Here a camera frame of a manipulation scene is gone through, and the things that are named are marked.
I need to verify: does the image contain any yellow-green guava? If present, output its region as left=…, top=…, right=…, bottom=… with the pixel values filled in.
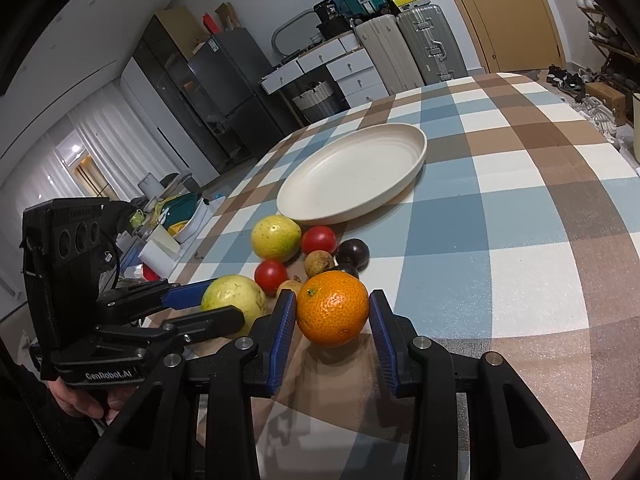
left=201, top=274, right=267, bottom=337

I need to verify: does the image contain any brown longan fruit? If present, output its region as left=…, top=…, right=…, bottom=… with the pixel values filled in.
left=276, top=280, right=303, bottom=297
left=304, top=250, right=335, bottom=278

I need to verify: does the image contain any red tomato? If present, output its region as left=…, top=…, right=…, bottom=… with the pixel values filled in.
left=254, top=259, right=288, bottom=296
left=300, top=226, right=337, bottom=255

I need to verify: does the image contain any orange mandarin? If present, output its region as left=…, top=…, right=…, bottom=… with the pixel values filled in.
left=296, top=271, right=369, bottom=348

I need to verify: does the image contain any green-yellow guava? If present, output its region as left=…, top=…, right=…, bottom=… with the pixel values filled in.
left=250, top=214, right=302, bottom=263

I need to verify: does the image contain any person's left hand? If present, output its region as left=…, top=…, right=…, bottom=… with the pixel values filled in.
left=46, top=378, right=136, bottom=424

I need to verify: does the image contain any dark purple plum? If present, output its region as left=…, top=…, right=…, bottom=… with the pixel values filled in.
left=335, top=238, right=370, bottom=271
left=332, top=263, right=359, bottom=278

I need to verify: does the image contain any cream oval plate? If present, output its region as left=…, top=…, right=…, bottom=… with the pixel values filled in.
left=277, top=124, right=427, bottom=226

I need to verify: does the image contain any black glass cabinet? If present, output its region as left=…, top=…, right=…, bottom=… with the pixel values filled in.
left=134, top=16, right=250, bottom=174

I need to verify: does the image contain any woven laundry basket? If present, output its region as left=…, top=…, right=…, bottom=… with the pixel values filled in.
left=293, top=81, right=343, bottom=124

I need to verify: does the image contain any dark grey refrigerator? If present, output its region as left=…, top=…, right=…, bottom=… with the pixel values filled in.
left=189, top=27, right=299, bottom=159

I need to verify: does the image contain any white drawer desk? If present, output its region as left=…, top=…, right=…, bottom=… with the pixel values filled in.
left=262, top=32, right=388, bottom=107

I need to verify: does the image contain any silver suitcase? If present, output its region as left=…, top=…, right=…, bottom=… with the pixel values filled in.
left=397, top=3, right=468, bottom=84

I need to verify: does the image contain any beige suitcase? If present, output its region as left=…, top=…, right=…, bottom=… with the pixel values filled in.
left=355, top=14, right=424, bottom=94

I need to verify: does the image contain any wooden door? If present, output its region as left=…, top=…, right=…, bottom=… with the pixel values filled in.
left=454, top=0, right=565, bottom=72

